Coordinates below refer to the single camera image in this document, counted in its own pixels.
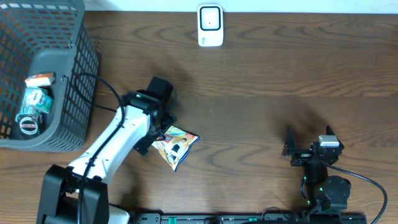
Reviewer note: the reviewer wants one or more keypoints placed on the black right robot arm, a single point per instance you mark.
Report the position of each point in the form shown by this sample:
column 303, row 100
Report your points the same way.
column 324, row 193

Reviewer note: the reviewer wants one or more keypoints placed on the yellow snack chip bag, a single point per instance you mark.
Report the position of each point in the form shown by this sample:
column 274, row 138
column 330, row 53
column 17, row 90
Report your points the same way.
column 174, row 145

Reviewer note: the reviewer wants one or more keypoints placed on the green Kleenex tissue pack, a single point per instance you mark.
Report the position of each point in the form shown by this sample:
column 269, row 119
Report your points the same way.
column 39, row 99

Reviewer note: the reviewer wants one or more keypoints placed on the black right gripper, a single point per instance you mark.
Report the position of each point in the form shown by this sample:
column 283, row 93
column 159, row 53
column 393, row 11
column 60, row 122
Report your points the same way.
column 302, row 155

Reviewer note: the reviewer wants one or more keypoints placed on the orange Kleenex tissue pack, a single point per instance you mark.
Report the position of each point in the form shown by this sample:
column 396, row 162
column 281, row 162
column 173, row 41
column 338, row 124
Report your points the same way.
column 40, row 79

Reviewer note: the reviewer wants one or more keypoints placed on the grey plastic mesh basket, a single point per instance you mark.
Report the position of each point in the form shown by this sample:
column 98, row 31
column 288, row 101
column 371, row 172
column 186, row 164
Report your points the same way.
column 47, row 37

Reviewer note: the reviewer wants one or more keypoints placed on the white barcode scanner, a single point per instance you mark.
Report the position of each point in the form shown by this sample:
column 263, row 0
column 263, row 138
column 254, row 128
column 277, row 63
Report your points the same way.
column 210, row 25

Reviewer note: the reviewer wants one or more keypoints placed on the dark green Zam-Buk tin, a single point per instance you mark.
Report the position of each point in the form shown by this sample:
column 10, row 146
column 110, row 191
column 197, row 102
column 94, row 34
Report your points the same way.
column 29, row 126

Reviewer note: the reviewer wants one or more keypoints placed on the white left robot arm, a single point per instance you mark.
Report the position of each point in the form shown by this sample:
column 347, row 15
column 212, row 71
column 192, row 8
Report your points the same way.
column 78, row 193

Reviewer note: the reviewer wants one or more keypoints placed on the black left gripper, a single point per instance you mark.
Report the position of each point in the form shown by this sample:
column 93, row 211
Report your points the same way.
column 154, row 134

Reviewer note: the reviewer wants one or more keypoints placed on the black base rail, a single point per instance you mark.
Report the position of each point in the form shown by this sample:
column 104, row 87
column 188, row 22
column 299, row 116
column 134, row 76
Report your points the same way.
column 155, row 218

